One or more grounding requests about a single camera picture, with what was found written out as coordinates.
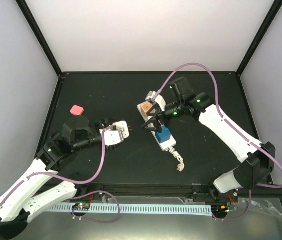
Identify beige dragon cube socket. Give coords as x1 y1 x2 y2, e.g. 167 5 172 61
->
140 101 153 118

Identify white plug adapter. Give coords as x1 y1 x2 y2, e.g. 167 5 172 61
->
107 120 129 140

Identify white power strip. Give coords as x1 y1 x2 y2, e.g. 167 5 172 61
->
137 102 176 151

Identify pink plug adapter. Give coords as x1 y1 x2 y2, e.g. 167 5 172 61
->
70 105 84 116

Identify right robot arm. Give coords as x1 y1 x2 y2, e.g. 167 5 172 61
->
137 77 275 202

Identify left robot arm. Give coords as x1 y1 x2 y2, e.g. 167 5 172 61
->
0 115 129 240

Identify blue cube socket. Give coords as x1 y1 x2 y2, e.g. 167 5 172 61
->
155 125 171 144

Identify small green circuit board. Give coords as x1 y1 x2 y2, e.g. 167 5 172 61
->
72 203 90 211

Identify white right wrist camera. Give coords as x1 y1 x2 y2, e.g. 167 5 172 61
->
145 91 166 112

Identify white coiled power cord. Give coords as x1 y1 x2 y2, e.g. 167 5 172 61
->
168 146 185 173

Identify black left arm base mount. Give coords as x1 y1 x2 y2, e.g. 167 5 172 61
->
70 183 104 202

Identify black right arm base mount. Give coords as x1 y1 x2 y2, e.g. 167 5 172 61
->
190 184 238 203

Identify light blue slotted cable duct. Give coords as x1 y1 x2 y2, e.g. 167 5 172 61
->
46 202 212 217

